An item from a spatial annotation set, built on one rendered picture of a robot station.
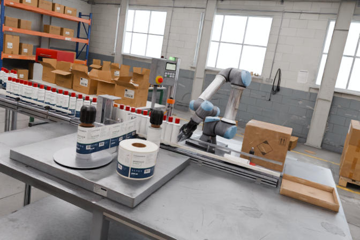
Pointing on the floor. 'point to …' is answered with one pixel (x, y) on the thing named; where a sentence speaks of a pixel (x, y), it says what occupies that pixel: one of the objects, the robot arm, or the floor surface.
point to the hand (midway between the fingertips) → (179, 140)
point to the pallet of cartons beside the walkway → (351, 156)
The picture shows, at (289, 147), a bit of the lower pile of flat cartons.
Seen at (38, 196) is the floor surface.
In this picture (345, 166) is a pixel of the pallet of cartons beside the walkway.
